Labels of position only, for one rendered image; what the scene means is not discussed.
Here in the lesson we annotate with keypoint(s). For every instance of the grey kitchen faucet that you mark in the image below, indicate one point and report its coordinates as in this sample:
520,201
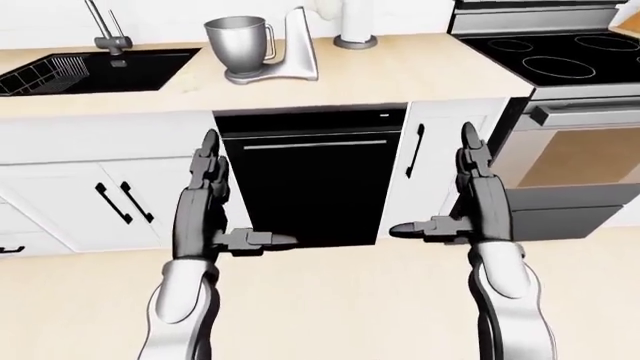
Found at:
107,30

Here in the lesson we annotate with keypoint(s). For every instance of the white narrow cabinet door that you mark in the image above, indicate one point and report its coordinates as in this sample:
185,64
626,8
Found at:
440,165

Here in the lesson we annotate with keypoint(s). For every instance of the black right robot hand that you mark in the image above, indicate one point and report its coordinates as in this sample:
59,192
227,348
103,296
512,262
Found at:
487,210

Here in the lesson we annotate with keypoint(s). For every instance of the black dishwasher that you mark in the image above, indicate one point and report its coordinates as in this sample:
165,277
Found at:
310,176

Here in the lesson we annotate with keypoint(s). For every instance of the silver stand mixer body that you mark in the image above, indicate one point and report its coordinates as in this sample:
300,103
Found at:
292,52

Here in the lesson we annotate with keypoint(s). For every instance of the stainless steel stove oven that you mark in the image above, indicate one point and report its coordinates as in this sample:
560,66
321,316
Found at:
565,112

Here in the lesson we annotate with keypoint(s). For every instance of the white paper towel roll holder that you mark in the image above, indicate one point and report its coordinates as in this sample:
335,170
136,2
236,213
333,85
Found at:
356,22

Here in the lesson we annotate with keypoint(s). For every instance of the white double door cabinet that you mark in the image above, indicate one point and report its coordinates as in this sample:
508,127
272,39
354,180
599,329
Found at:
85,202

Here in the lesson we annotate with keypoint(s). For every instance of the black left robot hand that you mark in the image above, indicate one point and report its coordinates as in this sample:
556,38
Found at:
197,210

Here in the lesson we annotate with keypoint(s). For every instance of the silver stand mixer bowl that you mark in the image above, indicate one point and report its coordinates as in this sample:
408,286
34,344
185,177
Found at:
240,43

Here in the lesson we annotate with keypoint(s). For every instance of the black kitchen sink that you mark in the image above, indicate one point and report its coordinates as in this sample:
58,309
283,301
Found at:
100,71

